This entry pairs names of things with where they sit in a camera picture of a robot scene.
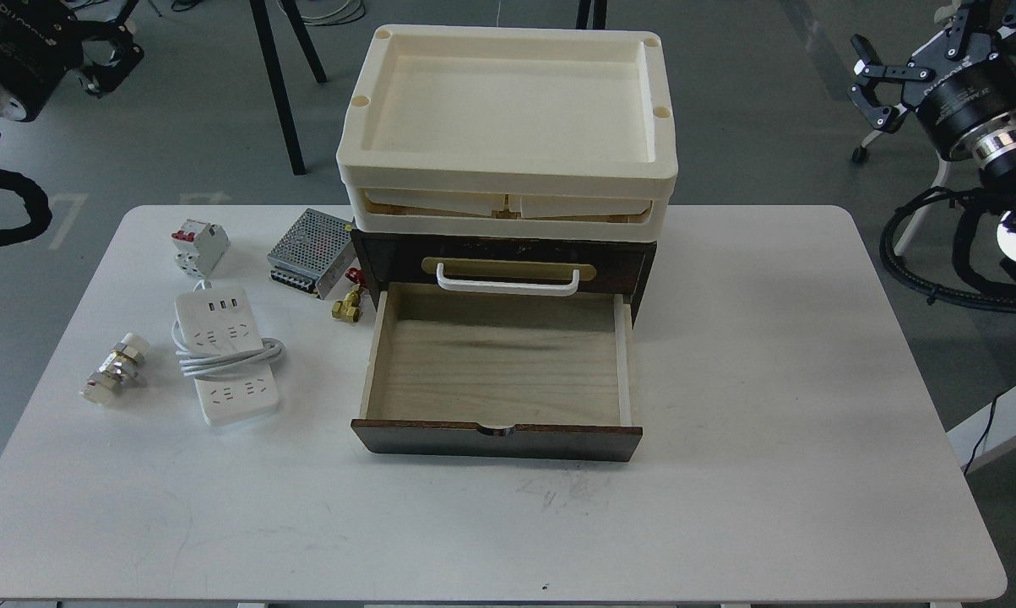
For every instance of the dark wooden cabinet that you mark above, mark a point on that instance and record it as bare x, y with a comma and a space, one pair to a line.
402, 271

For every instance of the cream plastic stacked tray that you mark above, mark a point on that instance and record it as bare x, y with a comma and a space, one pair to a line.
498, 132

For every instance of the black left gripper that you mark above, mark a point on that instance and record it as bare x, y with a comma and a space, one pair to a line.
40, 41

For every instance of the metal mesh power supply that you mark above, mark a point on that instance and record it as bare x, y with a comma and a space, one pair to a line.
314, 253

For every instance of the white table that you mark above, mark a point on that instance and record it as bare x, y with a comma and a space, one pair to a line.
791, 450

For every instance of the white drawer handle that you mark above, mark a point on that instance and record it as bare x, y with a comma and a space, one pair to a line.
498, 287

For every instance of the brass valve red handle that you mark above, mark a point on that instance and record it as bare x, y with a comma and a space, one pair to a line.
348, 309

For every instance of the white office chair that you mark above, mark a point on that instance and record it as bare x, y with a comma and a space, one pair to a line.
898, 168

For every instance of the white red circuit breaker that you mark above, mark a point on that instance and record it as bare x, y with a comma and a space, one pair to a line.
200, 247

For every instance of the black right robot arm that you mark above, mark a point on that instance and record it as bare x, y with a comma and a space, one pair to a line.
984, 244

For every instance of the silver white pipe fitting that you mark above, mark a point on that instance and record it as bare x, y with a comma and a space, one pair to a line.
122, 364

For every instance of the white power strip with cable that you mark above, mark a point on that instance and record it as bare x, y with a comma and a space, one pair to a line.
219, 345

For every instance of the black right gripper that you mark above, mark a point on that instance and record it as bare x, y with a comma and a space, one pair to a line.
968, 106

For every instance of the open wooden drawer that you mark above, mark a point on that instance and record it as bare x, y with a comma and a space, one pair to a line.
500, 375

